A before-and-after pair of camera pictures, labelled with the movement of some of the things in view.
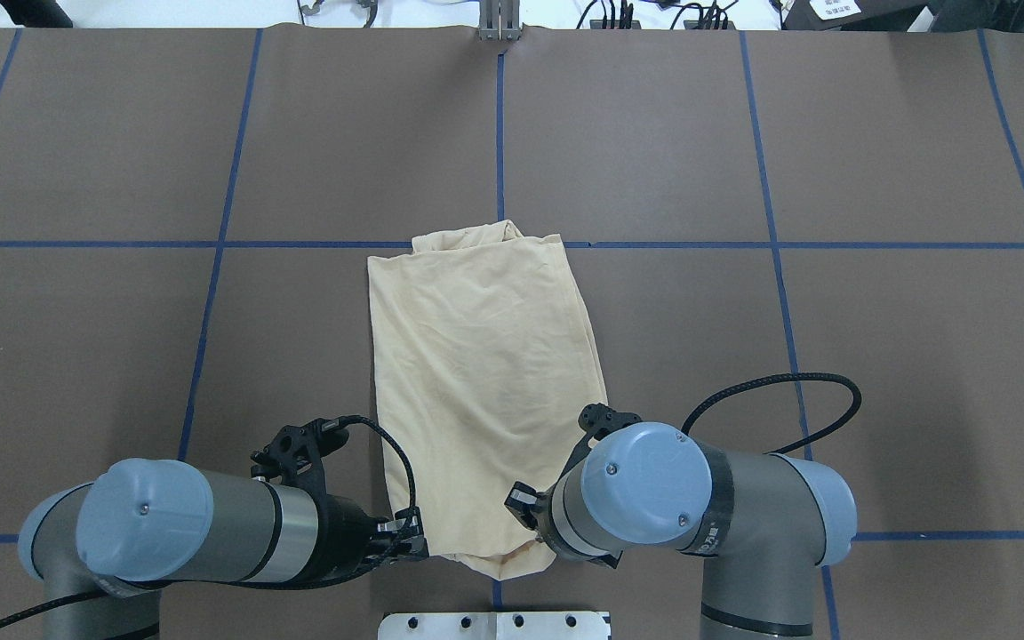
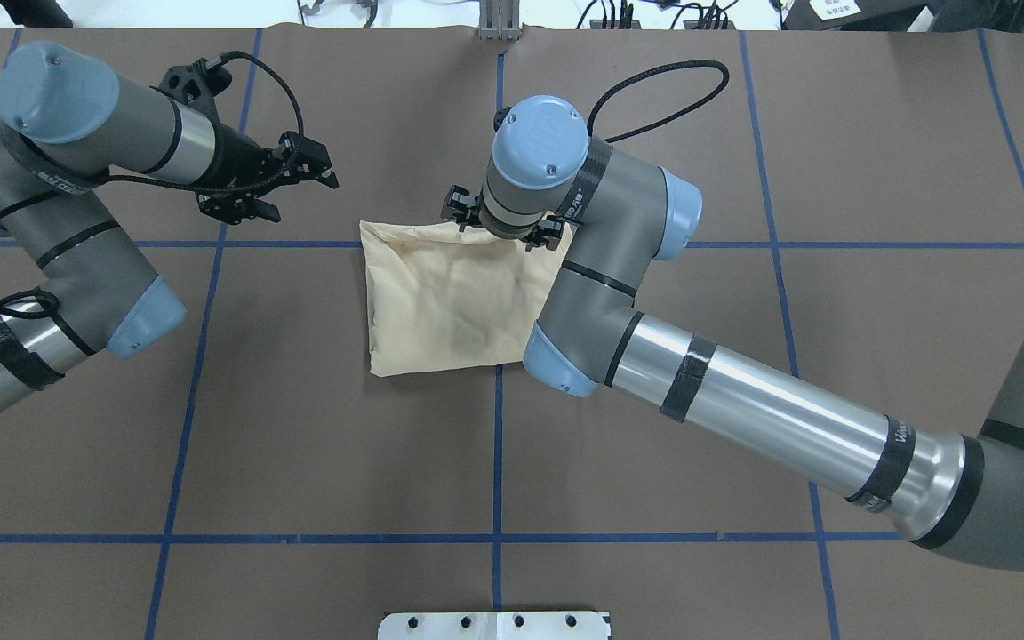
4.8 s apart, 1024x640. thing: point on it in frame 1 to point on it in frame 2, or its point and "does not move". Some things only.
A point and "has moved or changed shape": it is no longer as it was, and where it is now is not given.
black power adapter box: [850, 15] does not move
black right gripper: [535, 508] to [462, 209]
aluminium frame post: [500, 20] does not move
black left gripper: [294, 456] to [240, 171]
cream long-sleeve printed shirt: [486, 366] has moved or changed shape
